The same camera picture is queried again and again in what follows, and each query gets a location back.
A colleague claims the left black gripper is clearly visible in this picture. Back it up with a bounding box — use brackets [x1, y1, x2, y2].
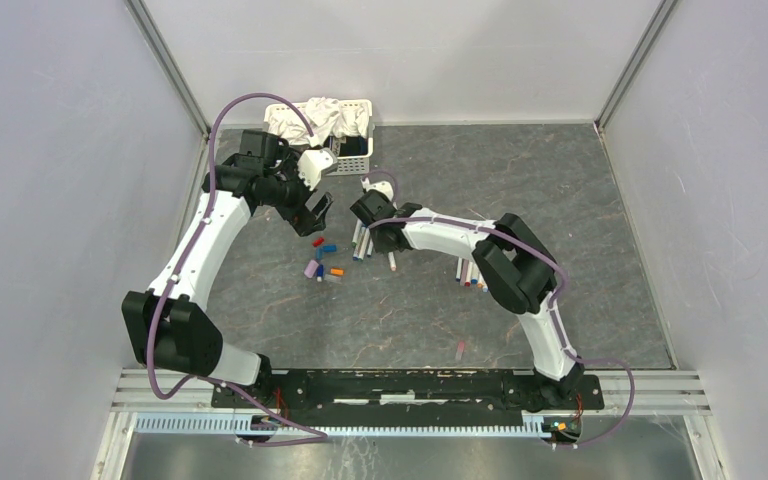
[260, 153, 333, 237]

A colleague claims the peach capped marker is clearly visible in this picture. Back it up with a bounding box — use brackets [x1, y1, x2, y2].
[387, 252, 397, 272]

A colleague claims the pink highlighter cap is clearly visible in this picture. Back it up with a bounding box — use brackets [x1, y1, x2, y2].
[303, 260, 321, 278]

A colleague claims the pink thin marker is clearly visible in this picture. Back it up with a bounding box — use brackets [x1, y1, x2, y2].
[460, 259, 472, 286]

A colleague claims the pink translucent cap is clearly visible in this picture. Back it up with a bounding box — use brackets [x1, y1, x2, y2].
[455, 341, 465, 362]

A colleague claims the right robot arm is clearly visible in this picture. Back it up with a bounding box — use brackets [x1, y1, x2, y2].
[350, 190, 584, 408]

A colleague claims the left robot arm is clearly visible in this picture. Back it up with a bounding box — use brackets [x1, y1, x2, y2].
[122, 130, 338, 408]

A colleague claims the white plastic basket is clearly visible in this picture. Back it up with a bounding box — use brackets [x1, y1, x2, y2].
[264, 97, 374, 176]

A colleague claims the black box in basket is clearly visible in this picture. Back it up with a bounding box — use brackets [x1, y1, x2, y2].
[329, 136, 368, 158]

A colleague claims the white crumpled cloth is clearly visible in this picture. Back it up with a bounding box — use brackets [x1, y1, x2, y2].
[264, 97, 373, 147]

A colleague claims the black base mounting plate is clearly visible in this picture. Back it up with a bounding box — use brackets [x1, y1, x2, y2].
[245, 369, 605, 428]

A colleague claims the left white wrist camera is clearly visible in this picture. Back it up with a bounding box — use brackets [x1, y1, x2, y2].
[297, 148, 339, 192]

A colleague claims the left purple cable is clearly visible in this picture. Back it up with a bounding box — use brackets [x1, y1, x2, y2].
[144, 92, 330, 448]

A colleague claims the purple cable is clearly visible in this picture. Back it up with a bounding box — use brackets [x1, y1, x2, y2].
[144, 92, 330, 448]
[361, 168, 637, 452]

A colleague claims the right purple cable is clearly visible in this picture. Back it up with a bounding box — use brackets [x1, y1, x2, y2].
[361, 168, 637, 452]

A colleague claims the aluminium frame rail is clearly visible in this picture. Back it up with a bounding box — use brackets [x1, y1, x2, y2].
[112, 369, 711, 440]

